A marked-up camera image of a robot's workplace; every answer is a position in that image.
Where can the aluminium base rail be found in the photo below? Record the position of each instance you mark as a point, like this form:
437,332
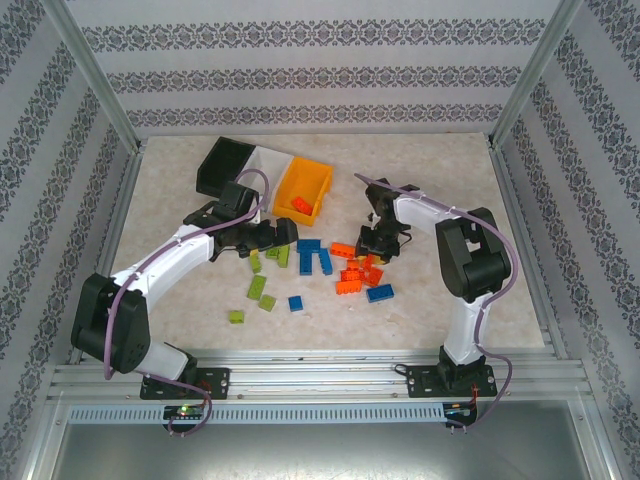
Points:
320,375

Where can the small blue lego brick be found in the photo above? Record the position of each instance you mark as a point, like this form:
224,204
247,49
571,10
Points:
296,303

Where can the aluminium table side rail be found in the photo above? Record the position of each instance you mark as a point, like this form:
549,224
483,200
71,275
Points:
505,185
124,200

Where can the white plastic bin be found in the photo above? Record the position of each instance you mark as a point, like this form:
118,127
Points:
270,165

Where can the small orange lego brick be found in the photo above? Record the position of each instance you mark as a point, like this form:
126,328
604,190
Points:
369,262
352,265

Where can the small circuit board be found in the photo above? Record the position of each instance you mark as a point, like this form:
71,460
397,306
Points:
457,410

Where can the grey metal panel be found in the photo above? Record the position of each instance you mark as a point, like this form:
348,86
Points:
320,450

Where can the aluminium frame post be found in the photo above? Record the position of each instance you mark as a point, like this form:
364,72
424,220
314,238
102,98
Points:
533,70
92,70

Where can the circuit board with green light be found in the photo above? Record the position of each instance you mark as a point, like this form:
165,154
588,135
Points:
184,411

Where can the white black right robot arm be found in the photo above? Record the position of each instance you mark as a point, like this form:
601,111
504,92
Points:
465,330

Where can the small green lego brick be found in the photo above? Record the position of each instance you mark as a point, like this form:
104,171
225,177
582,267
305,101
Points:
236,317
272,253
267,303
256,262

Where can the yellow plastic bin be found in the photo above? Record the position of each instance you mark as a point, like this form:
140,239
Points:
300,180

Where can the wide blue lego brick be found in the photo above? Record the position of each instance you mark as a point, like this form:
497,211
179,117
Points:
380,293

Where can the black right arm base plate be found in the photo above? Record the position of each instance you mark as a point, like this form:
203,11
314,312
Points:
420,382

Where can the long green lego brick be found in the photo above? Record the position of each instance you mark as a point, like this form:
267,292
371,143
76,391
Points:
257,287

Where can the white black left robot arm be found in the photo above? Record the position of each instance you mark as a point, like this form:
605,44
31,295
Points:
165,260

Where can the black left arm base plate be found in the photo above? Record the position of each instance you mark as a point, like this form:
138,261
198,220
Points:
217,382

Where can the black plastic bin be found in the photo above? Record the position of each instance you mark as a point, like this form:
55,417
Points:
222,160

